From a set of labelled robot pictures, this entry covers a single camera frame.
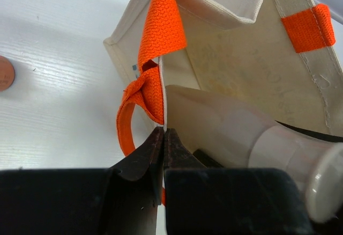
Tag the orange bottle blue cap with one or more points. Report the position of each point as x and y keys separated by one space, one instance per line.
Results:
x=7 y=73

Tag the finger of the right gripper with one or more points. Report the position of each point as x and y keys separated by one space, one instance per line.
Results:
x=206 y=160
x=314 y=134

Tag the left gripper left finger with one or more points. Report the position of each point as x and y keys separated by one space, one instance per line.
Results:
x=122 y=199

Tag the canvas bag with orange handles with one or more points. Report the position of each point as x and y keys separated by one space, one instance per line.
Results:
x=275 y=55

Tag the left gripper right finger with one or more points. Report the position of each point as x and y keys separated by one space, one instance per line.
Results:
x=201 y=200

